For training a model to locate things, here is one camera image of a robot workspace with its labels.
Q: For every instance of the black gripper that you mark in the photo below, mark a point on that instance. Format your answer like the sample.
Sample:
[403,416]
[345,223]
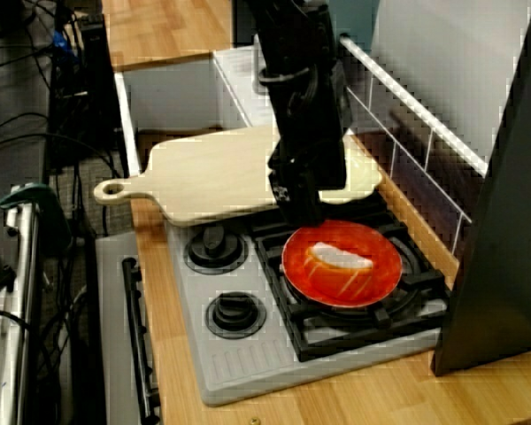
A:
[310,133]

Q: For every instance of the salmon sushi toy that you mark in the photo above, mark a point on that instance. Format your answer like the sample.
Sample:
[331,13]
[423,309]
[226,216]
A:
[336,279]

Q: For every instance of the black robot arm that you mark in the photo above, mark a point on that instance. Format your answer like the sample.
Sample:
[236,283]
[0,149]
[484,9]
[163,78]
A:
[283,35]

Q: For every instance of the cream scalloped plate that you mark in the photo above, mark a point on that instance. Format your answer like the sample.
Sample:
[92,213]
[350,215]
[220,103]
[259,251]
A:
[363,177]

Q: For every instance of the black stove knob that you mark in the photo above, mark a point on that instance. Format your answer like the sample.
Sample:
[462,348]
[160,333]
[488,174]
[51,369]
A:
[214,245]
[235,312]

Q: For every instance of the red round plate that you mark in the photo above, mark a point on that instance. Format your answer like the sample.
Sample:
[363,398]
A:
[380,265]

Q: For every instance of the wooden cutting board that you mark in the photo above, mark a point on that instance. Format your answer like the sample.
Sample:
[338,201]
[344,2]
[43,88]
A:
[194,177]

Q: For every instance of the black burner grate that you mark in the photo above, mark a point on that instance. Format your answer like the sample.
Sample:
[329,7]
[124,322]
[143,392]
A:
[427,280]

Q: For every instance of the white sink basin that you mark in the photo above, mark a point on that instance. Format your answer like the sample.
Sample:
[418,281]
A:
[172,97]

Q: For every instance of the grey toy stove top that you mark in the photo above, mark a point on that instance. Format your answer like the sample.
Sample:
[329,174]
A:
[239,363]

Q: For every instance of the teal box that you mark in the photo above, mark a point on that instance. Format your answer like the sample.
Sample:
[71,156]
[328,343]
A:
[358,17]

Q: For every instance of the grey oven front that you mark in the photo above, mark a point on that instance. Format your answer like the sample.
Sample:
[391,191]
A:
[113,310]

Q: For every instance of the black computer case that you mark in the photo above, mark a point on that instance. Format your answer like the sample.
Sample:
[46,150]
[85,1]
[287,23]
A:
[99,79]

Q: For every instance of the green clamp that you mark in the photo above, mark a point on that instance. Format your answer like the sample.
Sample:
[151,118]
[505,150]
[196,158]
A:
[40,195]

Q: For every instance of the aluminium frame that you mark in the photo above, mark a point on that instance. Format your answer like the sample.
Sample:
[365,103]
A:
[9,310]

